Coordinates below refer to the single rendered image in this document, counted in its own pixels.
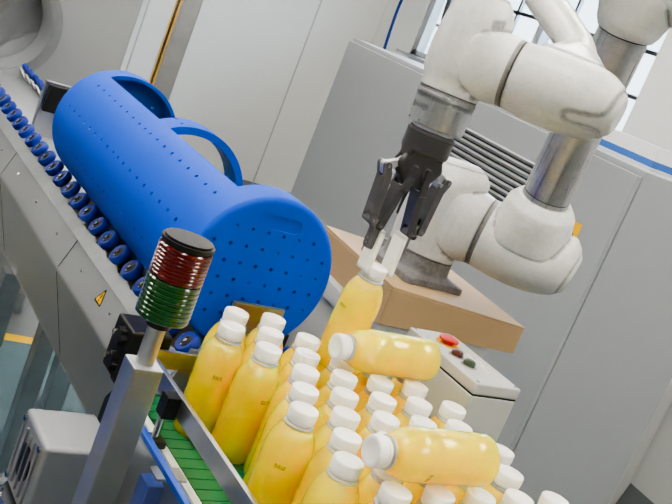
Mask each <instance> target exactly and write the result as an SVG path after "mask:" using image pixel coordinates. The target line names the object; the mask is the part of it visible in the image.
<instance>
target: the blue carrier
mask: <svg viewBox="0 0 672 504"><path fill-rule="evenodd" d="M151 107H152V108H151ZM178 135H194V136H198V137H202V138H204V139H207V140H209V141H211V142H212V143H213V145H214V146H215V147H216V149H217V151H218V152H219V154H220V157H221V160H222V163H223V168H224V174H223V173H222V172H220V171H219V170H218V169H217V168H216V167H215V166H213V165H212V164H211V163H210V162H209V161H208V160H206V159H205V158H204V157H203V156H202V155H201V154H199V153H198V152H197V151H196V150H195V149H194V148H192V147H191V146H190V145H189V144H188V143H187V142H185V141H184V140H183V139H182V138H181V137H180V136H178ZM52 137H53V143H54V146H55V149H56V152H57V154H58V156H59V158H60V160H61V161H62V163H63V164H64V165H65V167H66V168H67V169H68V170H69V171H70V173H71V174H72V175H73V177H74V178H75V179H76V180H77V182H78V183H79V184H80V186H81V187H82V188H83V189H84V191H85V192H86V193H87V194H88V196H89V197H90V198H91V200H92V201H93V202H94V203H95V205H96V206H97V207H98V208H99V210H100V211H101V212H102V213H103V215H104V216H105V217H106V218H107V220H108V221H109V222H110V224H111V225H112V226H113V227H114V229H115V230H116V231H117V232H118V234H119V235H120V236H121V238H122V239H123V240H124V241H125V243H126V244H127V245H128V246H129V248H130V249H131V250H132V251H133V253H134V254H135V255H136V257H137V258H138V259H139V260H140V261H141V263H142V264H143V265H144V267H145V268H146V269H147V271H148V269H149V266H150V263H151V260H152V257H153V255H154V252H155V249H156V246H157V243H158V241H159V238H160V237H161V234H162V231H163V230H164V229H167V228H180V229H184V230H188V231H191V232H194V233H196V234H198V235H201V236H203V237H204V238H206V239H208V240H209V241H211V242H212V243H213V245H214V247H215V249H216V250H215V253H214V254H213V259H212V262H211V264H210V267H209V270H208V273H207V275H206V278H205V281H204V283H203V286H202V289H201V292H200V294H199V297H198V300H197V302H196V305H195V307H194V310H193V313H192V315H191V318H190V321H189V324H190V325H191V326H192V328H193V329H194V330H195V331H196V332H197V333H198V334H200V335H201V336H202V337H204V338H205V336H206V334H207V333H208V331H209V330H210V329H211V328H212V326H213V325H215V324H216V323H217V322H219V321H220V319H221V318H222V317H223V313H224V310H225V308H226V307H227V306H230V304H231V302H232V301H233V300H237V301H243V302H248V303H254V304H259V305H265V306H271V307H276V308H282V309H284V310H285V313H284V315H283V319H285V321H286V324H285V327H284V329H283V331H282V333H283V335H284V336H285V335H287V334H288V333H290V332H291V331H293V330H294V329H295V328H297V327H298V326H299V325H300V324H301V323H302V322H303V321H304V320H305V319H306V318H307V317H308V316H309V315H310V314H311V312H312V311H313V310H314V309H315V307H316V306H317V304H318V302H319V301H320V299H321V297H322V295H323V293H324V291H325V289H326V286H327V283H328V280H329V276H330V272H331V264H332V252H331V244H330V240H329V237H328V234H327V231H326V229H325V227H324V225H323V224H322V222H321V221H320V219H319V218H318V217H317V216H316V214H315V213H314V212H313V211H311V210H310V209H309V208H308V207H307V206H305V205H304V204H303V203H301V202H300V201H299V200H298V199H296V198H295V197H294V196H292V195H291V194H289V193H288V192H286V191H284V190H282V189H279V188H276V187H272V186H268V185H244V186H243V178H242V172H241V168H240V165H239V162H238V160H237V158H236V156H235V154H234V153H233V151H232V150H231V148H230V147H229V146H228V145H227V144H226V143H225V142H224V141H223V140H222V139H220V138H219V137H218V136H217V135H215V134H214V133H213V132H212V131H210V130H209V129H208V128H206V127H205V126H203V125H201V124H199V123H197V122H194V121H191V120H188V119H183V118H175V115H174V112H173V109H172V107H171V105H170V103H169V101H168V100H167V99H166V97H165V96H164V95H163V94H162V93H161V92H160V91H159V90H158V89H157V88H156V87H155V86H153V85H152V84H151V83H149V82H148V81H147V80H145V79H144V78H142V77H140V76H138V75H136V74H133V73H130V72H126V71H120V70H107V71H101V72H97V73H94V74H91V75H89V76H87V77H85V78H83V79H81V80H80V81H78V82H77V83H76V84H74V85H73V86H72V87H71V88H70V89H69V90H68V91H67V92H66V93H65V95H64V96H63V97H62V99H61V101H60V102H59V104H58V106H57V109H56V111H55V114H54V118H53V124H52Z"/></svg>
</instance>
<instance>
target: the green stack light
mask: <svg viewBox="0 0 672 504"><path fill-rule="evenodd" d="M201 289H202V287H201V288H199V289H185V288H180V287H177V286H174V285H171V284H168V283H166V282H164V281H162V280H160V279H158V278H157V277H155V276H154V275H153V274H152V273H151V272H150V270H149V269H148V271H147V275H146V277H145V280H144V283H143V285H142V288H141V291H140V294H139V297H138V299H137V302H136V305H135V310H136V311H137V313H138V314H139V315H140V316H141V317H143V318H144V319H146V320H147V321H149V322H151V323H154V324H156V325H159V326H162V327H166V328H173V329H181V328H184V327H186V326H188V324H189V321H190V318H191V315H192V313H193V310H194V307H195V305H196V302H197V300H198V297H199V294H200V292H201Z"/></svg>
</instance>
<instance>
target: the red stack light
mask: <svg viewBox="0 0 672 504"><path fill-rule="evenodd" d="M212 259H213V255H210V256H208V257H201V256H195V255H191V254H188V253H185V252H182V251H180V250H177V249H175V248H173V247H171V246H170V245H168V244H167V243H166V242H165V241H164V240H163V238H162V236H161V237H160V238H159V241H158V243H157V246H156V249H155V252H154V255H153V257H152V260H151V263H150V266H149V270H150V272H151V273H152V274H153V275H154V276H155V277H157V278H158V279H160V280H162V281H164V282H166V283H168V284H171V285H174V286H177V287H180V288H185V289H199V288H201V287H202V286H203V283H204V281H205V278H206V275H207V273H208V270H209V267H210V264H211V262H212Z"/></svg>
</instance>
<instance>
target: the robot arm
mask: <svg viewBox="0 0 672 504"><path fill-rule="evenodd" d="M524 2H525V4H526V6H527V7H528V9H529V10H530V12H531V13H532V15H533V16H534V17H535V19H536V20H537V22H538V23H539V24H540V26H541V27H542V29H543V30H544V32H545V33H546V34H547V36H548V37H549V39H550V40H551V41H552V43H547V44H544V45H543V46H541V45H537V44H534V43H531V42H528V41H525V40H523V39H521V38H519V37H517V36H516V35H514V34H512V30H513V27H514V23H515V22H514V13H513V8H512V5H511V3H510V2H509V1H508V0H454V1H453V2H452V4H451V5H450V7H449V8H448V10H447V11H446V13H445V15H444V17H443V19H442V20H441V22H440V24H439V26H438V28H437V30H436V32H435V34H434V36H433V39H432V41H431V44H430V46H429V49H428V51H427V55H426V58H425V61H424V71H423V76H422V79H421V83H420V85H419V86H418V88H417V92H416V94H415V97H414V99H413V102H412V104H411V107H410V109H409V112H408V117H409V118H411V119H412V120H414V122H413V123H412V122H411V123H410V124H408V126H407V129H406V131H405V134H404V136H403V139H402V141H401V144H402V146H401V150H400V151H399V152H398V153H397V154H396V156H395V157H394V158H392V159H384V158H382V157H381V158H379V159H378V161H377V173H376V176H375V179H374V182H373V185H372V188H371V190H370V193H369V196H368V199H367V202H366V205H365V207H364V210H363V213H362V218H363V219H364V220H366V221H367V223H369V228H368V231H367V233H366V236H365V238H364V240H363V245H362V247H361V250H362V253H361V255H360V257H359V260H358V262H357V264H356V265H357V266H358V267H359V268H360V269H362V270H363V271H364V272H365V273H369V272H370V270H371V267H372V265H373V263H374V260H377V261H378V262H379V263H381V265H382V266H384V267H385V268H386V269H387V274H386V276H387V277H388V278H392V277H393V274H394V273H395V274H396V275H397V276H398V277H399V278H400V279H401V280H403V281H404V282H406V283H409V284H412V285H419V286H423V287H428V288H432V289H436V290H440V291H444V292H448V293H451V294H454V295H457V296H460V294H461V292H462V289H461V288H460V287H458V286H457V285H456V284H455V283H453V282H452V281H451V280H450V279H449V278H448V274H449V271H450V269H451V266H452V264H453V262H454V260H456V261H460V262H464V263H467V264H468V265H470V266H472V267H474V268H475V269H477V270H478V271H480V272H482V273H484V274H485V275H487V276H489V277H491V278H493V279H495V280H497V281H499V282H501V283H504V284H506V285H508V286H510V287H513V288H516V289H518V290H521V291H525V292H529V293H534V294H541V295H552V294H555V293H561V292H562V291H563V290H564V289H565V288H566V286H567V285H568V283H569V282H570V280H571V279H572V277H573V276H574V274H575V272H576V271H577V269H578V268H579V266H580V264H581V262H582V247H581V244H580V242H579V240H578V239H577V238H576V237H574V236H573V235H572V233H573V228H574V224H575V216H574V212H573V210H572V207H571V205H570V202H571V200H572V198H573V196H574V194H575V192H576V190H577V188H578V186H579V184H580V182H581V180H582V178H583V176H584V174H585V172H586V170H587V168H588V166H589V164H590V162H591V160H592V158H593V156H594V154H595V152H596V150H597V147H598V145H599V143H600V141H601V139H602V137H604V136H607V135H609V134H610V133H612V132H613V131H614V130H615V128H616V127H617V126H618V124H619V122H620V121H621V119H622V117H623V115H624V113H625V111H626V108H627V105H628V97H627V92H626V90H627V88H628V86H629V84H630V82H631V80H632V78H633V76H634V74H635V72H636V70H637V68H638V65H639V63H640V61H641V59H642V57H643V55H644V53H645V51H646V49H647V46H648V45H652V44H654V43H655V42H657V41H658V40H659V39H660V38H661V37H662V36H663V35H664V34H665V33H666V32H667V31H668V30H669V28H672V0H599V1H598V9H597V23H598V24H599V25H598V27H597V29H596V31H595V34H594V36H593V38H592V37H591V35H590V33H589V31H588V30H587V28H586V27H585V25H584V24H583V22H582V21H581V19H580V18H579V16H578V15H577V13H576V12H575V10H574V9H573V7H572V6H571V4H570V3H569V1H568V0H524ZM478 101H480V102H484V103H488V104H492V105H495V106H498V107H500V108H502V109H504V110H506V111H509V112H510V113H512V114H514V115H515V116H516V117H518V118H520V119H522V120H524V121H526V122H529V123H531V124H533V125H535V126H538V127H540V128H543V129H546V130H548V131H550V132H549V134H548V136H547V138H546V140H545V143H544V145H543V147H542V149H541V151H540V153H539V156H538V158H537V160H536V162H535V164H534V167H533V169H532V171H531V173H530V175H529V177H528V180H527V182H526V184H525V185H523V186H520V187H518V188H515V189H513V190H512V191H510V192H509V194H508V195H507V197H506V198H505V199H504V200H503V202H500V201H498V200H496V199H495V198H494V197H493V196H491V195H490V194H489V193H488V191H489V189H490V182H489V179H488V177H487V175H486V174H485V173H484V172H483V170H482V169H481V168H480V167H478V166H476V165H473V164H471V163H468V162H465V161H462V160H459V159H456V158H453V157H450V153H451V151H452V148H453V146H454V144H455V142H454V139H452V138H453V137H457V138H461V137H462V136H463V135H464V132H465V130H466V127H467V125H468V123H469V120H470V118H471V116H472V113H473V112H474V110H475V106H476V104H477V102H478ZM394 169H395V170H394ZM395 171H396V173H395ZM394 173H395V174H394ZM392 174H394V176H393V178H392ZM399 183H401V184H402V185H400V184H399ZM389 185H390V187H389ZM388 188H389V189H388ZM408 191H409V192H408ZM407 192H408V194H407V196H406V198H405V200H404V202H403V204H402V206H401V208H400V210H399V213H398V215H397V217H396V220H395V223H394V226H393V229H392V231H391V233H390V236H389V237H388V239H387V238H385V235H386V232H385V231H384V230H383V229H384V227H385V225H386V224H387V222H388V220H389V218H390V217H391V215H392V213H393V212H394V210H395V208H396V207H397V205H398V203H399V202H400V200H401V198H402V197H403V195H404V194H405V193H407Z"/></svg>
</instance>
